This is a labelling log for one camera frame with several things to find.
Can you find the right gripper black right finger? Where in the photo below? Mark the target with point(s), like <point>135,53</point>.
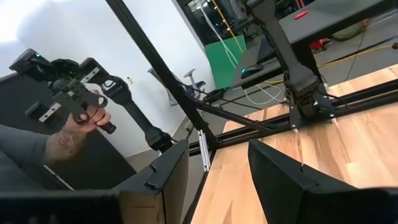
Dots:
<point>280,186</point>

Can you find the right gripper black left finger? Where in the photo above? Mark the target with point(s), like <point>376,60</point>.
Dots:
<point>171,186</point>

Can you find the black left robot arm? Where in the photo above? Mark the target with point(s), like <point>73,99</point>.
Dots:
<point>298,74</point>

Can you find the person's forearm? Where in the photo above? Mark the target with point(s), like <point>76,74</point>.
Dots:
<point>21,146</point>

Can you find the black panel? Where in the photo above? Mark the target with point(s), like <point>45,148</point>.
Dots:
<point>102,161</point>

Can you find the office chair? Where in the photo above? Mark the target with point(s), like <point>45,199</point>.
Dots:
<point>199,84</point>

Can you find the person's hand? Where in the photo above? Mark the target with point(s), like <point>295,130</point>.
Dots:
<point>71,137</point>

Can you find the black computer mouse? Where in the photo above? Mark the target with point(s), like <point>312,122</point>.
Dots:
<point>252,71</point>

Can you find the green board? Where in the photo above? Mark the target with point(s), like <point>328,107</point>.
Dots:
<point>222,67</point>

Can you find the black keyboard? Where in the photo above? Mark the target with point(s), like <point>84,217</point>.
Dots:
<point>265,51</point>

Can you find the red floor object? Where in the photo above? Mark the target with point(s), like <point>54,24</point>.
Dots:
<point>320,44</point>

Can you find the olive green bag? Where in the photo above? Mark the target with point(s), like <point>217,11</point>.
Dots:
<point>351,31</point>

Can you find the small red object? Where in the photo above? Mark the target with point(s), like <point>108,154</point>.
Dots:
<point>301,15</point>

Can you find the grey desk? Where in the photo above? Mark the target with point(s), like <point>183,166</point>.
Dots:
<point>342,18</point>

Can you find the silver aluminium bracket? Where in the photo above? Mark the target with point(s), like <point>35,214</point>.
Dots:
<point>203,152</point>

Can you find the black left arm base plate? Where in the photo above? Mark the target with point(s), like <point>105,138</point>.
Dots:
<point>294,119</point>

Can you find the wall outlet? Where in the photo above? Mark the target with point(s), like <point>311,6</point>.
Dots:
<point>130,80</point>

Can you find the black aluminium table frame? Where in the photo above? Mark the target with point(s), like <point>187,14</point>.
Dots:
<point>164,65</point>

